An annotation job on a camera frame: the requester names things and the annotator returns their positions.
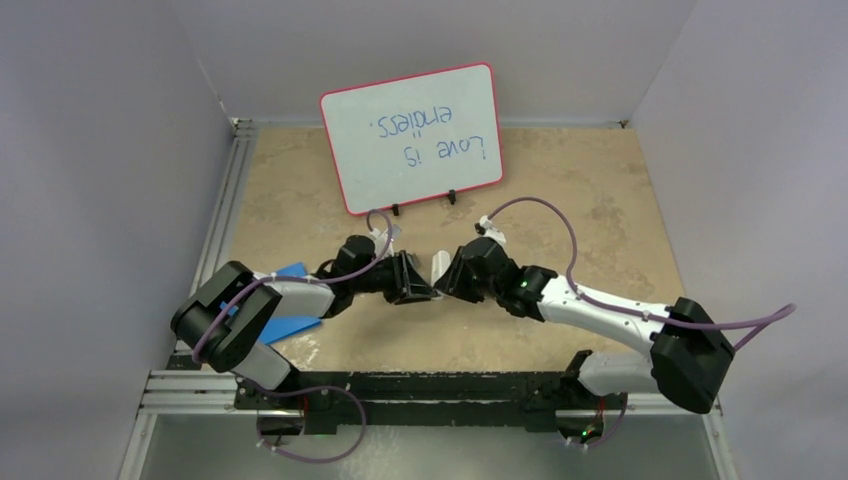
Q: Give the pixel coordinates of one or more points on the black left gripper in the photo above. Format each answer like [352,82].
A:
[407,286]

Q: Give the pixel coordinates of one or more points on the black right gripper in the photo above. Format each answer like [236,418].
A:
[453,282]

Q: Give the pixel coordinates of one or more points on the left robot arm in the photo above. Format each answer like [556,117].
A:
[223,320]

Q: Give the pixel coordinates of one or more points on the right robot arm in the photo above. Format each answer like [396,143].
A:
[674,350]

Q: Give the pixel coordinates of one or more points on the blue plastic sheet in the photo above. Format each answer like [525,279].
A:
[279,326]

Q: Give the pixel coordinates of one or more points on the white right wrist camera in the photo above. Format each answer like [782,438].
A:
[485,227]

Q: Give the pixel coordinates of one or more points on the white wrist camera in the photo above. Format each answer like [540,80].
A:
[384,240]
[485,227]

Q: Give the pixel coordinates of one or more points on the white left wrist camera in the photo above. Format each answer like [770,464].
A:
[384,240]

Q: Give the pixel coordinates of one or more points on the white board with pink frame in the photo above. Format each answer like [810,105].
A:
[415,138]

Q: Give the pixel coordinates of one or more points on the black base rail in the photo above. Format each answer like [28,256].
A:
[536,401]

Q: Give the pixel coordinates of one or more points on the aluminium frame rail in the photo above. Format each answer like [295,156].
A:
[559,183]

